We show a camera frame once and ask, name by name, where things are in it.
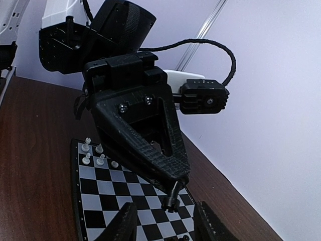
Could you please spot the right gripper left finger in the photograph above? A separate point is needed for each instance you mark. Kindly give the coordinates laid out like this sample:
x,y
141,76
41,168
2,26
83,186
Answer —
x,y
123,226

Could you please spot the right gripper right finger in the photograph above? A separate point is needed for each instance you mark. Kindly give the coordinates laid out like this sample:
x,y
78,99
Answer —
x,y
208,226

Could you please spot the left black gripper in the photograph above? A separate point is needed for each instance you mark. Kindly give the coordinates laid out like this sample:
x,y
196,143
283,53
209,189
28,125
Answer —
x,y
106,51

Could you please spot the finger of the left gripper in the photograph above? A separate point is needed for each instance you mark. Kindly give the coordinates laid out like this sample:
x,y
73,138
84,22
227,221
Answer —
x,y
124,144
176,164

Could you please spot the black king chess piece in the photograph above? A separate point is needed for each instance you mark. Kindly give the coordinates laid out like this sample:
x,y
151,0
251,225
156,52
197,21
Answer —
x,y
185,238

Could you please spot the black pawn piece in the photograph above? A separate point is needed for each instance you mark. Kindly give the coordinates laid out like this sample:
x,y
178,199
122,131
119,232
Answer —
x,y
171,202

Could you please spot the black and white chessboard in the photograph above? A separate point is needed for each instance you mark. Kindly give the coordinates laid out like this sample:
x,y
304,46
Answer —
x,y
99,192

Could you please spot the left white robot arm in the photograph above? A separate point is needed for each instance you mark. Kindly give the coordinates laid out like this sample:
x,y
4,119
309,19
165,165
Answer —
x,y
129,97

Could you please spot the white knight piece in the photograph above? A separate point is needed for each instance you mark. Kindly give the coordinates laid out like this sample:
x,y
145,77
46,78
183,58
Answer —
x,y
99,149

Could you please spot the white pawn near corner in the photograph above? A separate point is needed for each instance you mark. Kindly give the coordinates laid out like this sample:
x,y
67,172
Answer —
x,y
86,159

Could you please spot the left aluminium frame post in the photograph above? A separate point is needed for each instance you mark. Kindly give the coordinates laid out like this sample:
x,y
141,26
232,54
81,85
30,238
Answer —
x,y
201,34

